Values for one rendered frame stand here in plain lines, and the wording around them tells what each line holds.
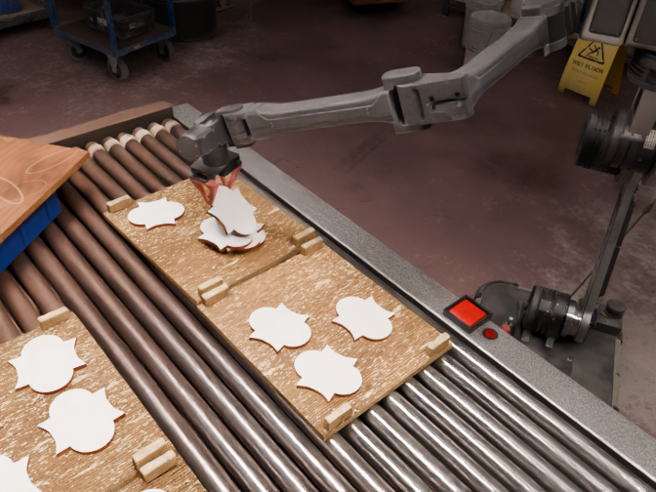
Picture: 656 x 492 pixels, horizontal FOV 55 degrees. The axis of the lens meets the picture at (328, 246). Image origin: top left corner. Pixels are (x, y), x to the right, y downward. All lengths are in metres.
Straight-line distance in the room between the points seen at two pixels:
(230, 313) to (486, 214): 2.21
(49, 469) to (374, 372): 0.59
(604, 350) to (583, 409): 1.15
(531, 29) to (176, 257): 0.89
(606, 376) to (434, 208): 1.35
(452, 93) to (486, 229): 2.15
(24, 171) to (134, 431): 0.75
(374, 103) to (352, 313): 0.44
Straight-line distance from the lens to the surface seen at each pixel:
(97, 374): 1.27
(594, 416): 1.32
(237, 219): 1.47
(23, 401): 1.27
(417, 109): 1.16
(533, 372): 1.35
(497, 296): 2.51
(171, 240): 1.53
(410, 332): 1.32
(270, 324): 1.29
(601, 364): 2.41
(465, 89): 1.13
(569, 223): 3.45
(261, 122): 1.29
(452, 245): 3.09
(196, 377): 1.26
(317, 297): 1.37
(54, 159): 1.69
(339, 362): 1.23
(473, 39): 4.85
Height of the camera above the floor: 1.89
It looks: 39 degrees down
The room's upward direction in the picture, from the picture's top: 4 degrees clockwise
